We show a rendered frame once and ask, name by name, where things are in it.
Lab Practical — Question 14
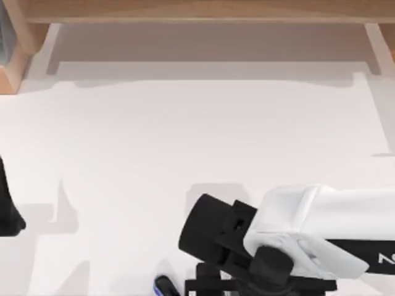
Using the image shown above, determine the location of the black and blue object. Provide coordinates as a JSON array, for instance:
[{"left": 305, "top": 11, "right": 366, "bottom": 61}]
[{"left": 154, "top": 273, "right": 180, "bottom": 296}]

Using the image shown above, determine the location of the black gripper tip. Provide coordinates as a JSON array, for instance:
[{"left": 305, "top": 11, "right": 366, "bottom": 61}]
[{"left": 0, "top": 157, "right": 27, "bottom": 238}]

